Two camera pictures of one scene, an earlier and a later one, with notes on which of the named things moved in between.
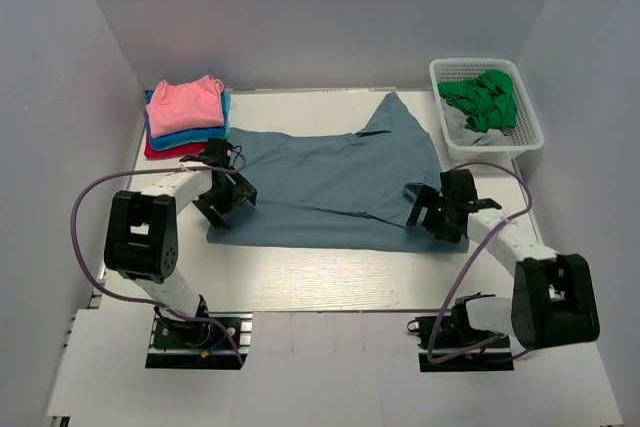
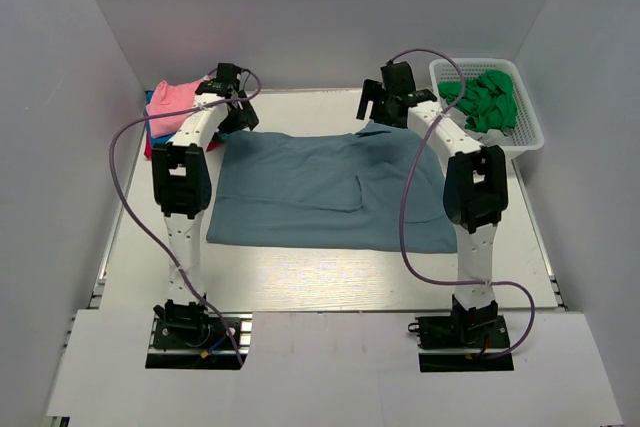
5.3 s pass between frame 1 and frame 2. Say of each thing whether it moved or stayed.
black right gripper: moved
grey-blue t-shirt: stayed
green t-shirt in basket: stayed
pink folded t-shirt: stayed
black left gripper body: moved
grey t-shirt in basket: stayed
